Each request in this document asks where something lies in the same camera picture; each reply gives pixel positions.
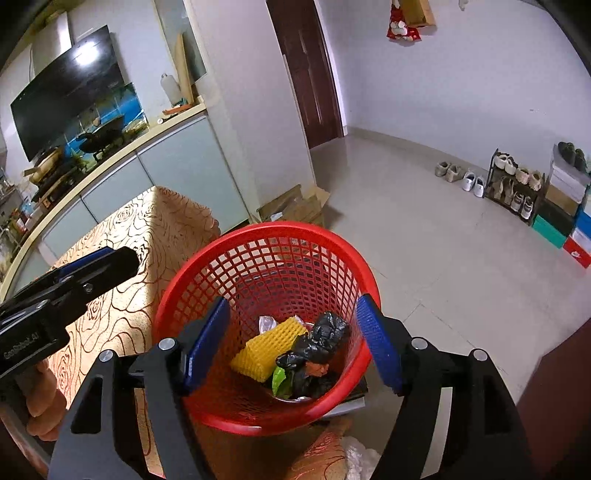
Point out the translucent plastic jug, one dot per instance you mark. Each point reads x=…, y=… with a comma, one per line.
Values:
x=170, y=90

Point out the black range hood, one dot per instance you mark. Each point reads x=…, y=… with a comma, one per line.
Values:
x=69, y=92

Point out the bright green wrapper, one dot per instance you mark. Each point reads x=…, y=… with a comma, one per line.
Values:
x=279, y=381

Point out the metal spice rack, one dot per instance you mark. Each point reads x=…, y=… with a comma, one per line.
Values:
x=11, y=212

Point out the black gas stove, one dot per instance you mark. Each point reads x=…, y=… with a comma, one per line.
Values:
x=64, y=180

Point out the black storage box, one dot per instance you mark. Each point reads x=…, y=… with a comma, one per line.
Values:
x=351, y=399

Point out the white shoe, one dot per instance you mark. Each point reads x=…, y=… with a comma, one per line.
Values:
x=479, y=187
x=468, y=181

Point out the beige kitchen countertop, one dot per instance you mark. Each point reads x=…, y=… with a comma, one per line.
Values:
x=138, y=141

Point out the beige shoe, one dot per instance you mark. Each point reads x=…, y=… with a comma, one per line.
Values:
x=454, y=174
x=442, y=169

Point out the red plastic basket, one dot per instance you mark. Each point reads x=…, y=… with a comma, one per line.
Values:
x=277, y=258

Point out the dark brown shoe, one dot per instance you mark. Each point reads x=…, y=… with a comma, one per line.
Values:
x=566, y=152
x=580, y=160

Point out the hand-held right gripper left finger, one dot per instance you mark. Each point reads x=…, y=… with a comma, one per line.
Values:
x=207, y=341

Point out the rows of assorted shoes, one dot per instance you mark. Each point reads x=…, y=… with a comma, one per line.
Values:
x=521, y=177

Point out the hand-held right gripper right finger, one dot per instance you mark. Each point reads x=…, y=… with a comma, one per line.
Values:
x=378, y=346

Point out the frosted glass panel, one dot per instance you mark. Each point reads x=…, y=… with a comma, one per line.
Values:
x=194, y=41

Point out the yellow foam fruit net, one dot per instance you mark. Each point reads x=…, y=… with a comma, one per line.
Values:
x=268, y=350

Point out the dark brown door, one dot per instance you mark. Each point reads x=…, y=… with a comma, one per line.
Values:
x=304, y=69

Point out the red hanging ornament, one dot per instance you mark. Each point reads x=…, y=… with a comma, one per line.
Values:
x=401, y=25

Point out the person's left hand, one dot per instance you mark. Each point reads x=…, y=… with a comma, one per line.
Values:
x=44, y=401

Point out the rose-patterned tablecloth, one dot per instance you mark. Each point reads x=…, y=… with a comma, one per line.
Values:
x=134, y=230

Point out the grey kitchen cabinet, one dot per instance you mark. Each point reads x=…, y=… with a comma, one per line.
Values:
x=184, y=161

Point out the black wok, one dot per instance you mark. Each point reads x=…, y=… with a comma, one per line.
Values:
x=101, y=136

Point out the brown paper bag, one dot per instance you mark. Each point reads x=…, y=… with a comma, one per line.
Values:
x=418, y=11

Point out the wooden cutting board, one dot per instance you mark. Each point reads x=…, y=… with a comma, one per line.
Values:
x=184, y=69

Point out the orange kitchen tool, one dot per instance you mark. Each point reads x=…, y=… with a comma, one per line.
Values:
x=178, y=110

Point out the tan cooking pot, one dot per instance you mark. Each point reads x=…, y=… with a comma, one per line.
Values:
x=46, y=164

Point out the white fluffy cushion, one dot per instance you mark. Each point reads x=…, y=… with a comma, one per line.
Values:
x=362, y=459

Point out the black shoe rack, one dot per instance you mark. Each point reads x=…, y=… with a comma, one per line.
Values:
x=490, y=184

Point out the cardboard box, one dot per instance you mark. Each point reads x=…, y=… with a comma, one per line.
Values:
x=300, y=207

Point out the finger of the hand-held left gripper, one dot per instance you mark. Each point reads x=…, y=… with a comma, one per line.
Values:
x=87, y=261
x=111, y=270

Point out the stack of shoe boxes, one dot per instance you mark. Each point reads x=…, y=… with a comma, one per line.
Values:
x=563, y=189

